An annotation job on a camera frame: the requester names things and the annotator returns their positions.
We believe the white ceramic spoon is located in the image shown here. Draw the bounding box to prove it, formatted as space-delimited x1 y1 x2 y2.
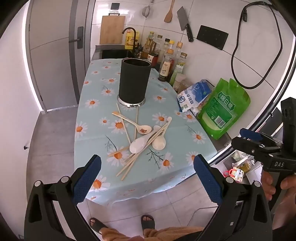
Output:
129 126 161 154

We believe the cream ceramic spoon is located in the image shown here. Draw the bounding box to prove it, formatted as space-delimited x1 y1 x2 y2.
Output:
152 116 172 151

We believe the person right hand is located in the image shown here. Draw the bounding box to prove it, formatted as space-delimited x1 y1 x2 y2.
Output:
260 170 296 231

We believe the green sugar bag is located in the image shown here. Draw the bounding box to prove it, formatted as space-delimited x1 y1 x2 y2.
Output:
198 78 251 140

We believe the left black sandal foot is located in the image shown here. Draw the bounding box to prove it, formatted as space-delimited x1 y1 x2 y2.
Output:
89 217 107 234

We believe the black sandal foot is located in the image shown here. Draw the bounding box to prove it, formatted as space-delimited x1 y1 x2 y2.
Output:
89 217 107 234
141 214 156 231

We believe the blue white salt bag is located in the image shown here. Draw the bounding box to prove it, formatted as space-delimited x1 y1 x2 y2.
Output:
177 79 214 115

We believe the beige lidded jar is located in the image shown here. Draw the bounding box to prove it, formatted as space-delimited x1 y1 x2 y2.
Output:
173 73 186 92

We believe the green label bottle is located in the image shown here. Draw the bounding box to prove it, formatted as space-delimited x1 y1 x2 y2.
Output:
170 52 187 86

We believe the right black sandal foot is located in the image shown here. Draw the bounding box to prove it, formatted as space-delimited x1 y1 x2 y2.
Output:
141 214 156 231

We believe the daisy print tablecloth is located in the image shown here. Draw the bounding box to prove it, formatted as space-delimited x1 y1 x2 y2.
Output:
74 59 217 205

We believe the dark soy sauce bottle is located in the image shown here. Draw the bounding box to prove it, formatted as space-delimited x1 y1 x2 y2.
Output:
158 55 171 82

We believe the clear bottle yellow cap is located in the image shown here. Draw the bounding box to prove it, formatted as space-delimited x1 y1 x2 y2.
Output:
165 40 175 67

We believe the clear bottle gold cap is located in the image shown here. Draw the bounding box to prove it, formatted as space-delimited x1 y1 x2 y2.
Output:
174 41 183 63

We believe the red label sauce bottle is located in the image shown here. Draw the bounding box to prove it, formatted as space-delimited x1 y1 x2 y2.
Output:
147 42 159 68

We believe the black cylindrical utensil holder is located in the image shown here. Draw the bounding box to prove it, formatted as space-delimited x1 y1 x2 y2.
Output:
117 58 152 108

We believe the cleaver knife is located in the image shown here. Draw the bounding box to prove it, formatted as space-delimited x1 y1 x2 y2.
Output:
177 6 194 42

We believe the wooden spatula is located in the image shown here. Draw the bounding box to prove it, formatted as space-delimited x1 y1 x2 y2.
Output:
164 0 175 23

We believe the black faucet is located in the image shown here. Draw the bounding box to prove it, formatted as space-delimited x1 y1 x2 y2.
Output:
122 27 138 53

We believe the yellow oil bottle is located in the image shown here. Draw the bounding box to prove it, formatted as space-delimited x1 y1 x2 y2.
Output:
125 29 140 50

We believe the black sink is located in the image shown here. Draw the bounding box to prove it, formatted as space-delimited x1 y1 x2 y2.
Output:
92 44 134 60

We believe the wooden cutting board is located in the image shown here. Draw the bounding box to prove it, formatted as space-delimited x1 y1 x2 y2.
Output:
99 15 125 45

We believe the grey door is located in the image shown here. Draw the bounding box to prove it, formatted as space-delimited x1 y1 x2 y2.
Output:
25 0 95 111

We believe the black tracker camera box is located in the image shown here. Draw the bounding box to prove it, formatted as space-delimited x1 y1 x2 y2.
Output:
280 97 295 146

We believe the black power cable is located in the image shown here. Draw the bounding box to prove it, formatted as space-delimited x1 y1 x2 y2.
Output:
231 1 284 90

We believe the black wall switch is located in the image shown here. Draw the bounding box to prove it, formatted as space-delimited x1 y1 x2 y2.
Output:
110 3 120 10

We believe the black door handle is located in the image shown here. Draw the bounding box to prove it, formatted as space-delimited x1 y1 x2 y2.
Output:
69 26 84 49

